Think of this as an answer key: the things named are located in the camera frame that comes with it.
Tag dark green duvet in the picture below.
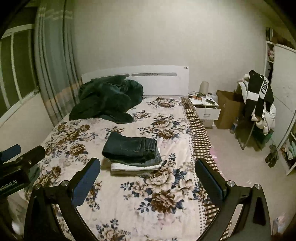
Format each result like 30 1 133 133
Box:
69 75 144 123

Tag white shelf unit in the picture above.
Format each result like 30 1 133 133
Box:
263 41 295 175

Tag grey striped curtain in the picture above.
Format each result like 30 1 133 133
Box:
34 1 81 125

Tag dark blue denim jeans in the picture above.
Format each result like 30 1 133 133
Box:
102 132 158 163

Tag brown cardboard box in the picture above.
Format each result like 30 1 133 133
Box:
214 90 245 130

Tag folded grey jeans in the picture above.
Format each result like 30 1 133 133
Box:
110 148 162 167

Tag white nightstand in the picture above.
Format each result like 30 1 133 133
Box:
189 95 221 128

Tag floral bed blanket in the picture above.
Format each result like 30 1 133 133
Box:
36 96 218 240

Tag folded white clothes stack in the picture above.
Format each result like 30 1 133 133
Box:
110 163 162 176

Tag dark slippers on floor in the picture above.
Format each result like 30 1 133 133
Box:
265 144 279 168

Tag white bed headboard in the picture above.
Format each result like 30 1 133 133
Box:
82 65 189 96

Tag black white jacket on chair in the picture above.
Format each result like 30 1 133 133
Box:
244 70 274 118

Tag white cylinder lamp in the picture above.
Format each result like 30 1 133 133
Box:
199 81 209 95

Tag window with white frame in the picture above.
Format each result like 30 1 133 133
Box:
1 24 40 126

